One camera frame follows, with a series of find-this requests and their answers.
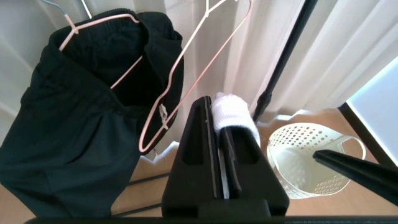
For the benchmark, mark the beige curtain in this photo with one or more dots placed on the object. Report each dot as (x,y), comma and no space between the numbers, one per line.
(326,62)

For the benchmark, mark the black clothes rack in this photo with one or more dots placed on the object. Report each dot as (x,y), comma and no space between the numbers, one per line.
(286,53)

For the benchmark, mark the white laundry basket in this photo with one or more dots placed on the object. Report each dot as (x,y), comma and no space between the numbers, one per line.
(295,168)

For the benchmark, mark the pink clothes hanger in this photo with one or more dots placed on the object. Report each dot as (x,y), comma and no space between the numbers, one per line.
(74,29)
(206,12)

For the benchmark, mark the white garment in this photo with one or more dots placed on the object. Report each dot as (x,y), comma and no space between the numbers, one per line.
(231,112)

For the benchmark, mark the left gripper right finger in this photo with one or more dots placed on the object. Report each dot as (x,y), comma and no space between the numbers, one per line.
(261,186)

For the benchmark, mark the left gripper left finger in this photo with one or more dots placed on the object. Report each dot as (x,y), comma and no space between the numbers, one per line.
(183,186)

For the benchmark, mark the black shorts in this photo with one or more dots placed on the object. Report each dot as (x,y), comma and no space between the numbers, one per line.
(62,140)

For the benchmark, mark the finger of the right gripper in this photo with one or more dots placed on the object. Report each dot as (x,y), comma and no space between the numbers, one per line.
(373,180)

